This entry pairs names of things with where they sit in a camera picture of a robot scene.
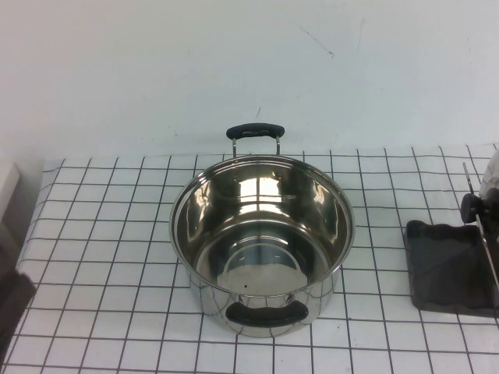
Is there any steel pot lid black knob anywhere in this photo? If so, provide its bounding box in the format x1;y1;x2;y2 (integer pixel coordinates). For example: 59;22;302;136
461;143;499;227

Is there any stainless steel cooking pot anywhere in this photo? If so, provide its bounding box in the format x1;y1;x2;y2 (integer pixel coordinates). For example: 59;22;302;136
170;122;356;339

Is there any dark grey rack tray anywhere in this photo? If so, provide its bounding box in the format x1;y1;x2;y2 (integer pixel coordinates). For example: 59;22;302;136
404;220;499;316

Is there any white grid tablecloth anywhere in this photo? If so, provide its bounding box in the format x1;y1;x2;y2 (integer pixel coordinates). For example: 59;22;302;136
0;143;499;374

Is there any white furniture panel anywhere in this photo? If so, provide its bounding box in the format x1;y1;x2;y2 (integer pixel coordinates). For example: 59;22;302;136
0;162;21;235

